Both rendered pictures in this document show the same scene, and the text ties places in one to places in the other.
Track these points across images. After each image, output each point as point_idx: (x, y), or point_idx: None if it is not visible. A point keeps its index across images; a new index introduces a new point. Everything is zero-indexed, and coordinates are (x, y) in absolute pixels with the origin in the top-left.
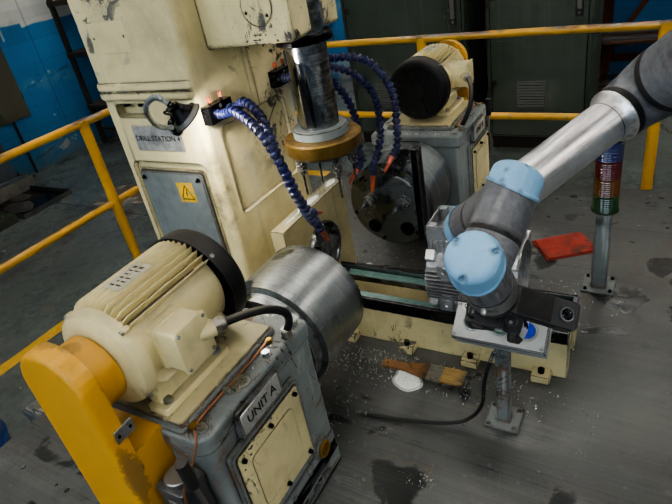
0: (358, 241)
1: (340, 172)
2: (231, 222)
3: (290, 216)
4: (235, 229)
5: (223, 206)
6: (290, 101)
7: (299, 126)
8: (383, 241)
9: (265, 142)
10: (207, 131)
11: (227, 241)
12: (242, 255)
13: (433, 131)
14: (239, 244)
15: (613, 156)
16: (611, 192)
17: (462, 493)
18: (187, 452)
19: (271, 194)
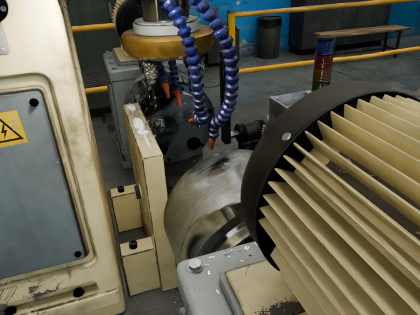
0: (107, 183)
1: (204, 70)
2: (89, 159)
3: (140, 140)
4: (94, 169)
5: (79, 136)
6: (69, 16)
7: (145, 22)
8: (132, 175)
9: (206, 3)
10: (59, 11)
11: (74, 193)
12: (101, 205)
13: (167, 61)
14: (98, 190)
15: (332, 49)
16: (329, 77)
17: None
18: None
19: (89, 125)
